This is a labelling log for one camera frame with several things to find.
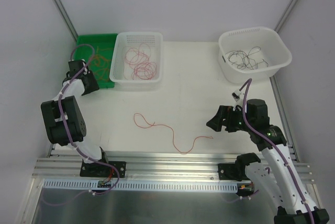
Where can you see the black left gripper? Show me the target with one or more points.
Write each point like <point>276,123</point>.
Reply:
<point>90,85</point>

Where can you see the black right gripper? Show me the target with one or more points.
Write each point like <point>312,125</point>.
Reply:
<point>225,119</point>

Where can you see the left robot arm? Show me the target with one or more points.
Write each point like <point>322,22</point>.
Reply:
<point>63,119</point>

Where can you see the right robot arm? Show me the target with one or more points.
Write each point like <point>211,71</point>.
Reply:
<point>285,190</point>

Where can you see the green plastic tray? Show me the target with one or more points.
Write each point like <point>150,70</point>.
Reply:
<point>103,45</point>

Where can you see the white perforated plastic basket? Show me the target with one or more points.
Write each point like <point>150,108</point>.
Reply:
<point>137,59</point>

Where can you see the white plastic tub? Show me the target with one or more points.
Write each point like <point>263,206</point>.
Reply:
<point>256,53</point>

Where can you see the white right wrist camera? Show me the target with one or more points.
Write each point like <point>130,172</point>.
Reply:
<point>238,95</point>

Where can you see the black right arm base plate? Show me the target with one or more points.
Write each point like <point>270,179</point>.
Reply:
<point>227,171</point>

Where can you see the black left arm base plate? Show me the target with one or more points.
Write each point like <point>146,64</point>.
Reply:
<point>97,170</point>

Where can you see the aluminium mounting rail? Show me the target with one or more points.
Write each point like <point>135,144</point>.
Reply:
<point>140,165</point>

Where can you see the white slotted cable duct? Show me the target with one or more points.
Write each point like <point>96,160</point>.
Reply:
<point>126,185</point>

